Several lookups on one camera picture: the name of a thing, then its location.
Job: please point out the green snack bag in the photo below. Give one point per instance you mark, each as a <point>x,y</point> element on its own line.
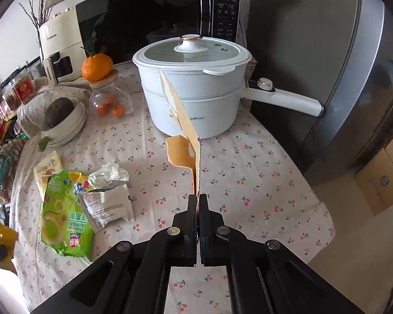
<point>62,212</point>

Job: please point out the white electric cooking pot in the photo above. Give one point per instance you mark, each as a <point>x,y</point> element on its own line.
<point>216,104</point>

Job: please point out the glass jar with wooden lid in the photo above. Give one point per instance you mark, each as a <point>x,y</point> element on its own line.
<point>100,93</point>

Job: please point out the white ceramic bowl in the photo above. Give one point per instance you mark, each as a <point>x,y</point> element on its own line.
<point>70,139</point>
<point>78,114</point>

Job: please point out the brown cardboard box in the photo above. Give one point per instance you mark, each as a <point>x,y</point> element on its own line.
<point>383,180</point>

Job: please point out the tan cardboard piece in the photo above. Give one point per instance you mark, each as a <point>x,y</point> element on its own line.
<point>183,117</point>

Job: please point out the cream air fryer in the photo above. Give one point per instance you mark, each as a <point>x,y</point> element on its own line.
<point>62,32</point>

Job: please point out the large orange tangerine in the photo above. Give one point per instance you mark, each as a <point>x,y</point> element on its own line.
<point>96,68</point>

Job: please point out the small white red box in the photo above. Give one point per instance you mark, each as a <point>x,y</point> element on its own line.
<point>251,68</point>

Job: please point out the dark green pumpkin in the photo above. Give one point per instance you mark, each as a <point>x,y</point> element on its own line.
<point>59,113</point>

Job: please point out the cherry print tablecloth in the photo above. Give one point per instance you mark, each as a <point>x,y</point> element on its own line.
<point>249,186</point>

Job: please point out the grey refrigerator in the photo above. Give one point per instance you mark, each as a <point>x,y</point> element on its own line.
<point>330,72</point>

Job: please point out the small orange fruit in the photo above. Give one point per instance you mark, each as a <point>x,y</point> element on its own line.
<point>119,111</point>
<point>101,109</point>

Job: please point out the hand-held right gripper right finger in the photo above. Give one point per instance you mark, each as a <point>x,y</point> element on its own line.
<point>204,209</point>

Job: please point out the black microwave oven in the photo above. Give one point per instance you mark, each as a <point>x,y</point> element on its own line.
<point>134,23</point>

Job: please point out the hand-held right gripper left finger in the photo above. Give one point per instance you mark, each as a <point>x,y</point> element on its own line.
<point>192,209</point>

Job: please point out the clear jar with red label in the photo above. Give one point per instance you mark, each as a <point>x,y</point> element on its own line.
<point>23,90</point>

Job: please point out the silver white snack packet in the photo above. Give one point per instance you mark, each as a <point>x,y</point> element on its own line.
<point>108,209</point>

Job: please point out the pale yellow snack packet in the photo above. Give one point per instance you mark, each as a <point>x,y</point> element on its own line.
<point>47,166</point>

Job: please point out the bare dry branches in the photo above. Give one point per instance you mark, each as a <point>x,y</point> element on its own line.
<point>37,9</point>

